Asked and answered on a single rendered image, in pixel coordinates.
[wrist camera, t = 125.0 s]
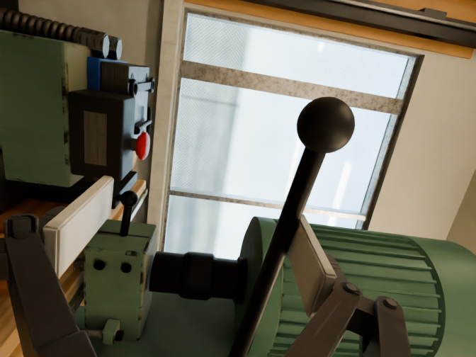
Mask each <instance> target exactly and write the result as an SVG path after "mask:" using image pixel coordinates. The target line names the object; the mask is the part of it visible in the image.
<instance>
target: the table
mask: <svg viewBox="0 0 476 357"><path fill-rule="evenodd" d="M35 184H36V183H29V182H24V181H13V180H7V179H6V176H5V170H4V158H3V154H1V155H0V215H3V214H4V213H5V212H7V211H8V210H10V209H11V208H13V207H14V206H16V205H18V204H19V203H21V202H22V201H24V200H25V199H26V198H29V197H30V187H31V186H33V185H35Z"/></svg>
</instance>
